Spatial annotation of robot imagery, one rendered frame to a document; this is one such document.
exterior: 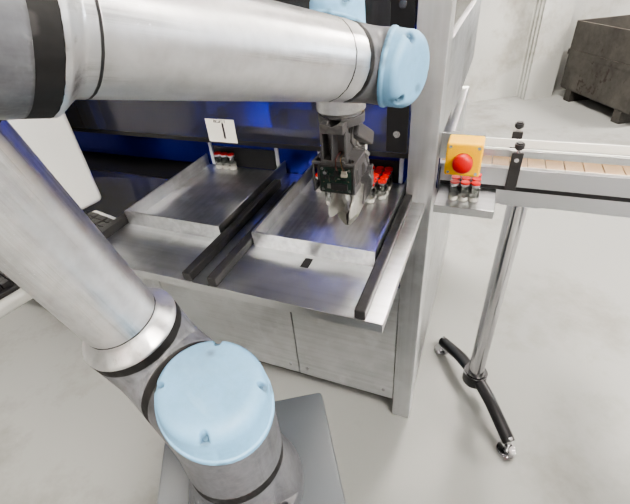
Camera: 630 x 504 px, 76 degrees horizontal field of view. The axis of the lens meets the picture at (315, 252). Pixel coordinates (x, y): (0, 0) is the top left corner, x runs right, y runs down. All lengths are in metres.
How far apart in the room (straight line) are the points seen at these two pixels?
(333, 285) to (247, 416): 0.37
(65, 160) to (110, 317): 0.92
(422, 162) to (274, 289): 0.43
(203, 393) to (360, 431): 1.16
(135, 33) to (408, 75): 0.26
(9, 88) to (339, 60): 0.24
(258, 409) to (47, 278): 0.23
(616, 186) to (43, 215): 1.03
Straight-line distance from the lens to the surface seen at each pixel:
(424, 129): 0.91
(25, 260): 0.42
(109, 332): 0.48
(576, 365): 1.93
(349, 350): 1.40
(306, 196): 1.02
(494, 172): 1.05
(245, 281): 0.78
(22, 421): 2.04
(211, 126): 1.12
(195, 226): 0.93
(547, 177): 1.06
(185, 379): 0.46
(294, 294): 0.73
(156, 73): 0.28
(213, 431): 0.43
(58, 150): 1.34
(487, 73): 4.78
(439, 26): 0.86
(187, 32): 0.29
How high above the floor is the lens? 1.37
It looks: 36 degrees down
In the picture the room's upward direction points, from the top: 5 degrees counter-clockwise
